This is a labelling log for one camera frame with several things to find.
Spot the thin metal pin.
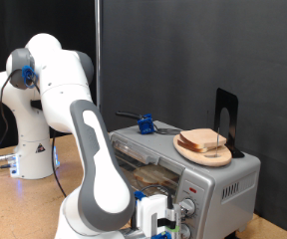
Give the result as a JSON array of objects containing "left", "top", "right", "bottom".
[{"left": 214, "top": 127, "right": 221, "bottom": 158}]

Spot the black metal bookend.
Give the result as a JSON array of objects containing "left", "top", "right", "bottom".
[{"left": 213, "top": 88, "right": 245, "bottom": 159}]

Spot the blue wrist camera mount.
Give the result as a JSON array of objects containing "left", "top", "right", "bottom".
[{"left": 150, "top": 231, "right": 172, "bottom": 239}]

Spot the spatula with blue block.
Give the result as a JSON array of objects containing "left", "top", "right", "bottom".
[{"left": 115, "top": 110, "right": 184, "bottom": 136}]

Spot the white bread slice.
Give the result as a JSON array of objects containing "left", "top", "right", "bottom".
[
  {"left": 178, "top": 127, "right": 228, "bottom": 150},
  {"left": 176, "top": 138, "right": 215, "bottom": 154},
  {"left": 133, "top": 164, "right": 180, "bottom": 187}
]

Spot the silver oven knob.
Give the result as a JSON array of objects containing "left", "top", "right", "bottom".
[
  {"left": 180, "top": 223, "right": 192, "bottom": 239},
  {"left": 179, "top": 198, "right": 197, "bottom": 217}
]

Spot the vertical metal pole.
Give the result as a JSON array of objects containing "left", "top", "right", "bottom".
[{"left": 95, "top": 0, "right": 103, "bottom": 111}]

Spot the round wooden plate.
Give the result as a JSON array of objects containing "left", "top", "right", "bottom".
[{"left": 172, "top": 133, "right": 233, "bottom": 168}]

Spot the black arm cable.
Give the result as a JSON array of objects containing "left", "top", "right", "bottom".
[{"left": 0, "top": 68, "right": 175, "bottom": 211}]

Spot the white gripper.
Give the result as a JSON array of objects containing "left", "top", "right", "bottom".
[{"left": 136, "top": 193, "right": 170, "bottom": 239}]

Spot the blue cable clip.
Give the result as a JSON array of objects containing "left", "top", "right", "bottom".
[{"left": 21, "top": 65, "right": 40, "bottom": 90}]

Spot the silver toaster oven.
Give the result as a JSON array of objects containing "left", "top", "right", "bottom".
[{"left": 109, "top": 120, "right": 261, "bottom": 239}]

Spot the glass oven door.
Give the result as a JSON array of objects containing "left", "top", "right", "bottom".
[{"left": 112, "top": 132, "right": 186, "bottom": 197}]

